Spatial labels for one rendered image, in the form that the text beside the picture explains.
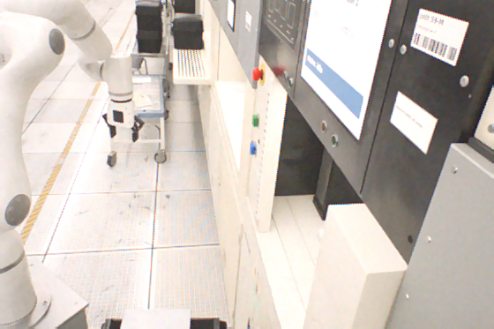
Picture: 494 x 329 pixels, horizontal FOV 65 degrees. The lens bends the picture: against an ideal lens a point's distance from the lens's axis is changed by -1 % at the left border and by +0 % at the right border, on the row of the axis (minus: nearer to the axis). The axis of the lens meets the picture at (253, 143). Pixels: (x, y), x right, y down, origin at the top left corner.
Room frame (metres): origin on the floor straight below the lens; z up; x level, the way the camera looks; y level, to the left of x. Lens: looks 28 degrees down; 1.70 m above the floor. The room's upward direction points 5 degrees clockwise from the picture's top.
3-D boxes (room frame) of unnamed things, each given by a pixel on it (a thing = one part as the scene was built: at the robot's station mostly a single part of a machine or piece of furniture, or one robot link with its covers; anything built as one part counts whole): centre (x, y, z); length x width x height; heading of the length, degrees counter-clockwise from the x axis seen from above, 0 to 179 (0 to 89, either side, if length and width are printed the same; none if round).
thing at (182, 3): (4.67, 0.93, 0.93); 0.30 x 0.28 x 0.26; 15
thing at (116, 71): (1.29, 0.49, 1.26); 0.09 x 0.08 x 0.13; 78
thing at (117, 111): (1.29, 0.48, 1.12); 0.10 x 0.07 x 0.11; 78
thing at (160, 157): (3.14, 1.01, 0.24); 0.97 x 0.52 x 0.48; 15
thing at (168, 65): (4.79, 1.36, 0.24); 0.94 x 0.53 x 0.48; 12
